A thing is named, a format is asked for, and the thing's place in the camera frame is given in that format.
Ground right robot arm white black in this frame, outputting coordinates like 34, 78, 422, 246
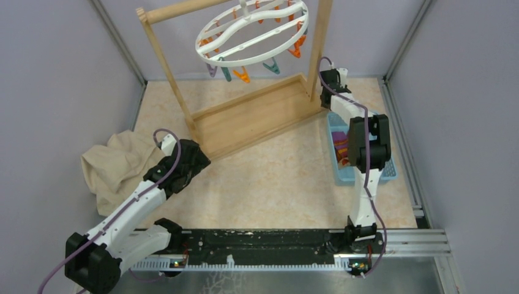
319, 68, 392, 254

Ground teal right clothes clip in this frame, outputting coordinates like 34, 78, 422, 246
262, 57, 280, 75

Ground orange right clothes clip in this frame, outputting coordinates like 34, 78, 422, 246
287, 32, 307, 58

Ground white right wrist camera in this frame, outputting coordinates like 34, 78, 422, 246
336, 67, 348, 86

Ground teal clothes clip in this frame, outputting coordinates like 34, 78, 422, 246
220, 66, 232, 82
262, 57, 280, 75

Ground beige crumpled cloth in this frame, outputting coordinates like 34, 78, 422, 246
80, 130, 165, 216

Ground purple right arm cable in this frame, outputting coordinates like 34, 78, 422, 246
317, 56, 388, 279

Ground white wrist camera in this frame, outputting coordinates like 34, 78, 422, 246
160, 134, 177, 156
336, 67, 348, 86

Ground orange left clothes clip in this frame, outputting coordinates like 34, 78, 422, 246
198, 36, 220, 53

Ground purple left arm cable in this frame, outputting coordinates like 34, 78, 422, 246
37, 128, 182, 294

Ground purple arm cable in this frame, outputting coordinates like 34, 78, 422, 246
37, 128, 182, 294
317, 56, 388, 279

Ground light blue plastic basket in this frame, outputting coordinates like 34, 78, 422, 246
326, 112, 398, 186

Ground purple clothes clip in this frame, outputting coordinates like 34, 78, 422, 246
206, 63, 218, 78

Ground wooden hanger stand frame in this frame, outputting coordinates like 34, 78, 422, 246
136, 1, 333, 159

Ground orange clothes clip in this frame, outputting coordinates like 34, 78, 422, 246
233, 66, 250, 83
287, 32, 307, 58
198, 36, 220, 53

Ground purple red striped sock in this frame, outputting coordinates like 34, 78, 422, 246
331, 132, 349, 168

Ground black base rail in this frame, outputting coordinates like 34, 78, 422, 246
132, 229, 451, 275

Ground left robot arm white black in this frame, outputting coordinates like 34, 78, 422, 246
64, 136, 211, 293

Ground orange front clothes clip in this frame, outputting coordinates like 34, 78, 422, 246
233, 66, 250, 83

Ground white round clip hanger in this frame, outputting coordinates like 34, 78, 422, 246
195, 1, 310, 67

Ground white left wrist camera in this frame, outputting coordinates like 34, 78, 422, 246
160, 134, 177, 156

